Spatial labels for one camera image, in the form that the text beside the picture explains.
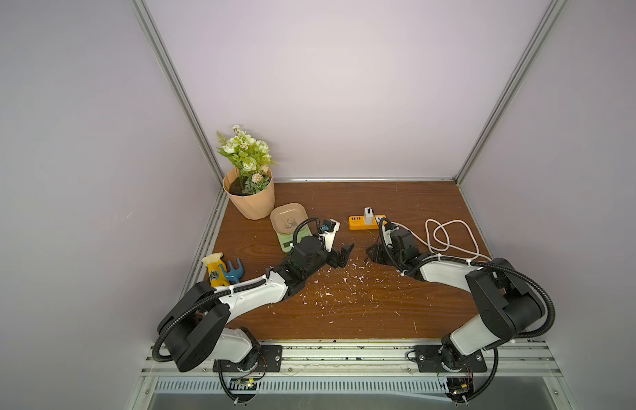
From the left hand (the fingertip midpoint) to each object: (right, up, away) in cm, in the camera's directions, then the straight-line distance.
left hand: (346, 239), depth 80 cm
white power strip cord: (+41, -5, +17) cm, 45 cm away
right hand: (+9, -5, +12) cm, 16 cm away
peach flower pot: (-34, +10, +17) cm, 40 cm away
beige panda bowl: (-23, +5, +21) cm, 32 cm away
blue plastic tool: (-39, -14, +7) cm, 42 cm away
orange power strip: (+7, +4, +23) cm, 24 cm away
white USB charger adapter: (+10, +7, +17) cm, 21 cm away
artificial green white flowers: (-35, +29, +12) cm, 47 cm away
